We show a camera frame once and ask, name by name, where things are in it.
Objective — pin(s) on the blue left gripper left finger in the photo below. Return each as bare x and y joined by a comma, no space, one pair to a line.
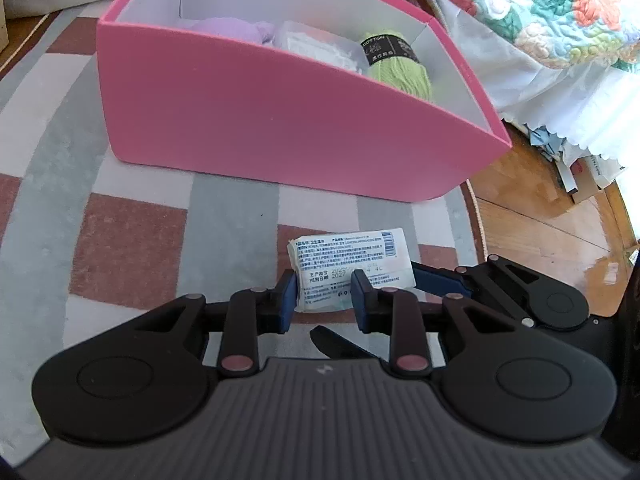
286,299

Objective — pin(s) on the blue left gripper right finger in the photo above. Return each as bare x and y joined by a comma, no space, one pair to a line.
364,302

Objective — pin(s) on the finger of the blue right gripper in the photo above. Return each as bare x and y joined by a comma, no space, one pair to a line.
439,281

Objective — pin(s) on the small white tissue pack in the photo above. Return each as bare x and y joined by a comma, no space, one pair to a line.
324,266

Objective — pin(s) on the green yarn ball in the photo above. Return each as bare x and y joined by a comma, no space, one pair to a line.
393,62

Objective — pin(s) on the purple plush toy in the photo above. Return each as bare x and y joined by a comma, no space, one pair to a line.
233,28

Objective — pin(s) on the papers under bed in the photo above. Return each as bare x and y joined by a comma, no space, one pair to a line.
581,173

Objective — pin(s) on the white bed skirt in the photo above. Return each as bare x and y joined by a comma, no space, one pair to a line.
593,106

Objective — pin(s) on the checkered grey rug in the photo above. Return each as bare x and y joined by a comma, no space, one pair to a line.
89,242

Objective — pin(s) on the pink cardboard box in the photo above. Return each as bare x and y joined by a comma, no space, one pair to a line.
185,100

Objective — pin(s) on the floral quilt bedspread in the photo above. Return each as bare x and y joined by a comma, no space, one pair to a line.
563,33

